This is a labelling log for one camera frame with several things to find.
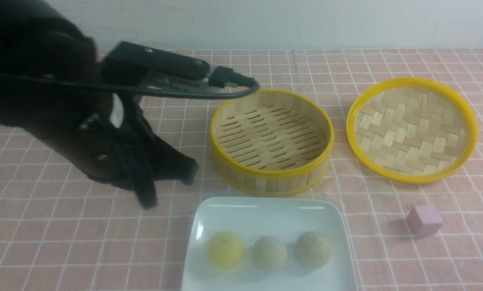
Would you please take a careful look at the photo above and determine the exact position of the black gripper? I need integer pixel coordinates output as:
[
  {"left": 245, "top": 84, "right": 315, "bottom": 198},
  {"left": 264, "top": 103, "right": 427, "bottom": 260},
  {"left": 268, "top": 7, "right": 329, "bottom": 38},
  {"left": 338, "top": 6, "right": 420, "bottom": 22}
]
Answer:
[{"left": 55, "top": 95, "right": 199, "bottom": 210}]

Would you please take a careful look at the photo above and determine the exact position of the yellow steamed bun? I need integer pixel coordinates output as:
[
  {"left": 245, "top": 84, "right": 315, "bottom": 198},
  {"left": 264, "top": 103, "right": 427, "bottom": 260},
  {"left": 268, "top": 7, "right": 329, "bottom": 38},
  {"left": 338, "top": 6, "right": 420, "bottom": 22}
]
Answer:
[{"left": 208, "top": 232, "right": 245, "bottom": 270}]

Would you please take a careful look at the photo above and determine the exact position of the white steamed bun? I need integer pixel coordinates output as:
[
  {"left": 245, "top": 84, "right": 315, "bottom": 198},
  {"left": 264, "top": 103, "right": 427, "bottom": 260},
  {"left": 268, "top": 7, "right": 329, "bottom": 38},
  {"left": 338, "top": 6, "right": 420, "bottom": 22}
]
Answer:
[{"left": 252, "top": 236, "right": 288, "bottom": 273}]

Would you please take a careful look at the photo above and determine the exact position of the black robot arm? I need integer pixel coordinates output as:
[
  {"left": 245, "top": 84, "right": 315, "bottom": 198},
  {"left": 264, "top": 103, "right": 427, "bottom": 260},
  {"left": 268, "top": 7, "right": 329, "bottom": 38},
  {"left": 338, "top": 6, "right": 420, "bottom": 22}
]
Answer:
[{"left": 0, "top": 0, "right": 199, "bottom": 209}]

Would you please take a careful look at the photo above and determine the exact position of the white square plate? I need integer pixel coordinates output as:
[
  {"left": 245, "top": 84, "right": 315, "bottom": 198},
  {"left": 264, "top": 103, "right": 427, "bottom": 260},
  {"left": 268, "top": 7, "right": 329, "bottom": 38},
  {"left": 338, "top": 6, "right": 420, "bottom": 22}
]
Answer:
[{"left": 182, "top": 196, "right": 359, "bottom": 291}]

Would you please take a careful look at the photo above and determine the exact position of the yellow-rimmed bamboo steamer basket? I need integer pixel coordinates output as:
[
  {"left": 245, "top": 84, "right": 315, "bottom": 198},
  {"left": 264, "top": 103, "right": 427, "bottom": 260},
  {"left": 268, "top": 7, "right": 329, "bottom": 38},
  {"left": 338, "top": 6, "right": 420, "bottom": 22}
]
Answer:
[{"left": 209, "top": 90, "right": 335, "bottom": 197}]

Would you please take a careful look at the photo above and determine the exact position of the yellow-rimmed bamboo steamer lid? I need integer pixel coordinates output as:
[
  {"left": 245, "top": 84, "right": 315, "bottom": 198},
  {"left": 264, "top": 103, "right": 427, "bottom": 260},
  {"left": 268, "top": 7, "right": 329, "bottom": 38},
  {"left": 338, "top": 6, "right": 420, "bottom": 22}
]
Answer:
[{"left": 346, "top": 77, "right": 479, "bottom": 184}]

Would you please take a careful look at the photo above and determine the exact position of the pink cube block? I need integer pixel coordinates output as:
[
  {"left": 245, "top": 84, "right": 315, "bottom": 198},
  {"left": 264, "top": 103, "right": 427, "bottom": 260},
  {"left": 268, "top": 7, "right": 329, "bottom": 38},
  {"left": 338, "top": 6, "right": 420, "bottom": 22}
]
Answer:
[{"left": 406, "top": 204, "right": 443, "bottom": 236}]

